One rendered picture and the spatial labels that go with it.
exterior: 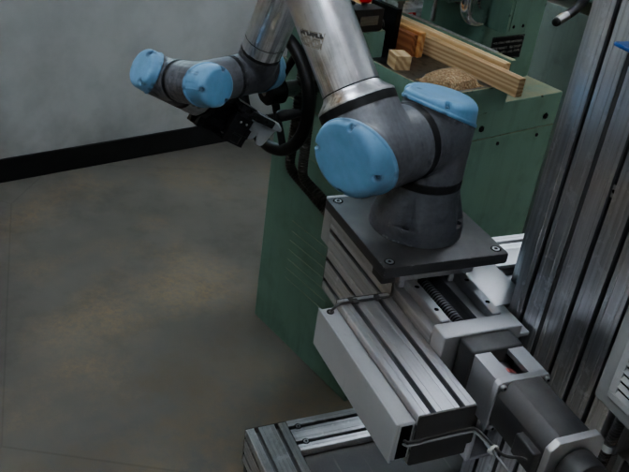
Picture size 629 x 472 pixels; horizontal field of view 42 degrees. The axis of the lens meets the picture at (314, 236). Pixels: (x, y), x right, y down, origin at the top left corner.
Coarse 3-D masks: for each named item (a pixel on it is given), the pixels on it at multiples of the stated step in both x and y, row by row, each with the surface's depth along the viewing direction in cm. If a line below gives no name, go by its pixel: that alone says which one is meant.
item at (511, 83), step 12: (432, 48) 184; (444, 48) 181; (456, 48) 180; (444, 60) 182; (456, 60) 179; (468, 60) 176; (480, 60) 174; (468, 72) 177; (480, 72) 174; (492, 72) 171; (504, 72) 169; (492, 84) 172; (504, 84) 170; (516, 84) 167; (516, 96) 168
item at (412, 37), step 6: (402, 30) 183; (402, 36) 183; (408, 36) 181; (414, 36) 181; (402, 42) 183; (408, 42) 182; (414, 42) 182; (396, 48) 185; (402, 48) 184; (408, 48) 182; (414, 48) 182; (414, 54) 183
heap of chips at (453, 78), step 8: (432, 72) 169; (440, 72) 168; (448, 72) 168; (456, 72) 169; (464, 72) 170; (424, 80) 169; (432, 80) 167; (440, 80) 167; (448, 80) 167; (456, 80) 167; (464, 80) 169; (472, 80) 170; (456, 88) 167; (464, 88) 168
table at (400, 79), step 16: (384, 48) 186; (384, 64) 176; (416, 64) 179; (432, 64) 181; (384, 80) 176; (400, 80) 172; (416, 80) 170; (400, 96) 173; (480, 96) 171; (496, 96) 174; (480, 112) 174
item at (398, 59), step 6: (390, 54) 175; (396, 54) 173; (402, 54) 173; (408, 54) 174; (390, 60) 175; (396, 60) 172; (402, 60) 173; (408, 60) 173; (390, 66) 175; (396, 66) 173; (402, 66) 174; (408, 66) 174
